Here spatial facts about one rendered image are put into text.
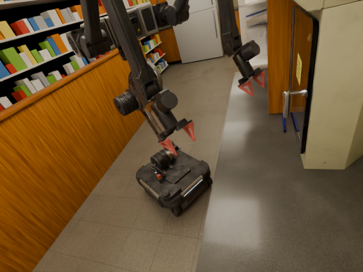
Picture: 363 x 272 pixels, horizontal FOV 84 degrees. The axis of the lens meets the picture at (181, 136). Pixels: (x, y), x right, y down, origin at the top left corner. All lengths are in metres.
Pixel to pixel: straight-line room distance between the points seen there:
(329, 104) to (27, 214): 2.14
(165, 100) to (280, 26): 0.53
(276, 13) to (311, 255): 0.78
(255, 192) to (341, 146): 0.28
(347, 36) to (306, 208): 0.44
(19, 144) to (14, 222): 0.61
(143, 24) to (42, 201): 1.71
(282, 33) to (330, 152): 0.48
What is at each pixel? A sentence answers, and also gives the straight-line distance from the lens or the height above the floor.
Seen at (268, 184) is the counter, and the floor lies 0.94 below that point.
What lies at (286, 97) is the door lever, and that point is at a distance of 0.68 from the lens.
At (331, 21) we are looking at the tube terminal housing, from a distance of 0.58.
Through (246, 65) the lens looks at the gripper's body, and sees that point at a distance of 1.04.
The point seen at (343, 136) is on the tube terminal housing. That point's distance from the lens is 0.73.
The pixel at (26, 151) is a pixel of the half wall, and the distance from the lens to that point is 2.12.
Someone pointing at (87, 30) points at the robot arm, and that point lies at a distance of 0.97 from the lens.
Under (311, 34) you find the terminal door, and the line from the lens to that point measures 0.60.
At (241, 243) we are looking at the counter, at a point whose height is 0.94.
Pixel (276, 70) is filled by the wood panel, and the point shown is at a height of 1.15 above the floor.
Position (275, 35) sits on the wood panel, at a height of 1.29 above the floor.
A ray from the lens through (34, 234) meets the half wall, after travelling 2.27.
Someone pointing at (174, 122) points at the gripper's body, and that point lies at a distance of 0.73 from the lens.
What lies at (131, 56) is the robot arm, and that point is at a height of 1.39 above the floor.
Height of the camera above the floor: 1.50
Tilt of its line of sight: 33 degrees down
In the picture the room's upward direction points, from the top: 18 degrees counter-clockwise
